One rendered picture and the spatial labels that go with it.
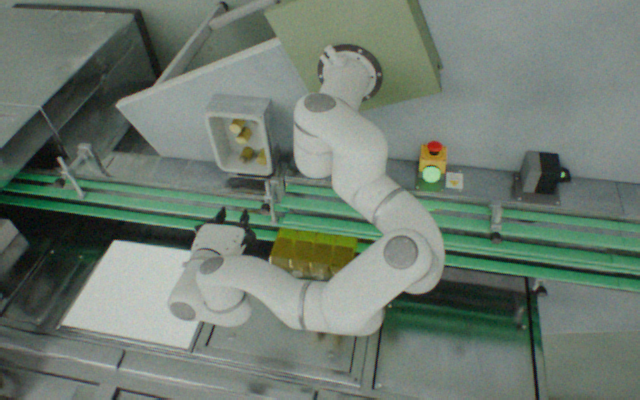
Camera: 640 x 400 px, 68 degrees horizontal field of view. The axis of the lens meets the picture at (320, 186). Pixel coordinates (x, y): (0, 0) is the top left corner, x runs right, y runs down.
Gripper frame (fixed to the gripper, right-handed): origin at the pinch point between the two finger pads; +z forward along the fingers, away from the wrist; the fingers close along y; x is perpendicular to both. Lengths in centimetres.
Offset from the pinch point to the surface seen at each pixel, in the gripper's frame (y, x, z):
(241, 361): 1.1, -42.0, -9.3
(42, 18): -117, 13, 100
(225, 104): -11.8, 12.9, 32.5
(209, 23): -40, 16, 94
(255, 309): 0.5, -39.4, 6.5
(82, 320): -49, -43, -4
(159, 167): -40, -15, 38
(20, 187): -84, -20, 27
